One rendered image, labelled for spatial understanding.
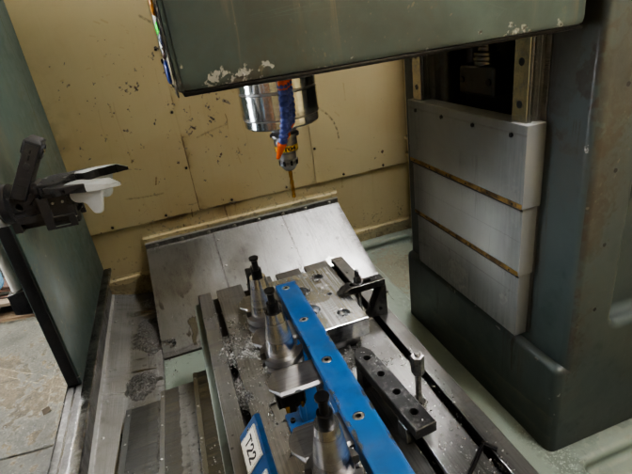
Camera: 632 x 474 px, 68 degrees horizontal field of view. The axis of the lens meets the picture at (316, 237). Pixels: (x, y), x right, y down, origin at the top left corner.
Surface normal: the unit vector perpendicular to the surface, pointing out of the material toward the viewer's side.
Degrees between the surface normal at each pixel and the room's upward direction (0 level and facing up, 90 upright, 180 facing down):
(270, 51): 90
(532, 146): 90
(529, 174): 90
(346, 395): 0
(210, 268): 24
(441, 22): 90
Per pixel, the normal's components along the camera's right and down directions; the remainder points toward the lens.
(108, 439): 0.15, -0.93
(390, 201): 0.32, 0.36
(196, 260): 0.02, -0.67
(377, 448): -0.13, -0.90
